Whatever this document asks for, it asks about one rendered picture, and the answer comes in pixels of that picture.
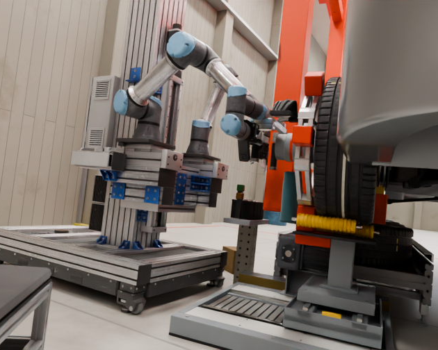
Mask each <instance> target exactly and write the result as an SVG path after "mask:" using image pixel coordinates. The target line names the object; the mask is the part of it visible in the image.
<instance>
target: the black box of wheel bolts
mask: <svg viewBox="0 0 438 350"><path fill-rule="evenodd" d="M235 211H236V199H232V210H231V217H233V218H235ZM241 219H247V220H263V202H258V201H255V200H251V199H244V200H243V202H242V210H241Z"/></svg>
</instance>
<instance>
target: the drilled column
mask: <svg viewBox="0 0 438 350"><path fill-rule="evenodd" d="M257 231H258V225H255V226H245V225H239V226H238V239H237V246H236V259H235V266H234V280H233V284H234V283H237V282H238V274H239V273H241V272H244V271H249V272H254V259H255V251H256V244H257Z"/></svg>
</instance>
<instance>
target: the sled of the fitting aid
mask: <svg viewBox="0 0 438 350"><path fill-rule="evenodd" d="M297 295H298V294H296V295H295V296H294V297H293V298H292V300H290V301H289V302H288V303H287V304H286V305H285V307H284V318H283V326H285V327H289V328H294V329H298V330H301V331H306V332H310V333H315V334H318V335H324V336H327V337H330V338H335V339H339V340H344V341H347V342H353V343H356V344H361V345H365V346H368V347H373V348H376V349H381V347H382V330H383V326H382V302H381V299H379V298H375V315H374V316H371V315H365V314H361V313H358V312H351V311H348V310H342V309H338V308H331V307H328V306H322V305H318V304H314V303H308V302H304V301H298V300H297Z"/></svg>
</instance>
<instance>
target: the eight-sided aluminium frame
mask: <svg viewBox="0 0 438 350"><path fill-rule="evenodd" d="M321 97H322V96H305V98H304V101H303V103H302V106H301V108H300V110H299V114H298V126H304V124H305V123H308V126H312V127H313V128H314V123H315V118H316V112H317V110H318V106H319V103H320V101H321ZM311 100H313V103H312V105H311V107H310V108H309V104H310V102H311ZM311 150H312V147H306V151H305V156H301V153H302V147H295V158H294V171H295V182H296V190H297V201H298V204H300V205H306V206H315V202H314V196H313V192H314V169H313V173H312V177H311ZM301 171H303V172H305V183H306V194H305V193H303V189H302V173H301Z"/></svg>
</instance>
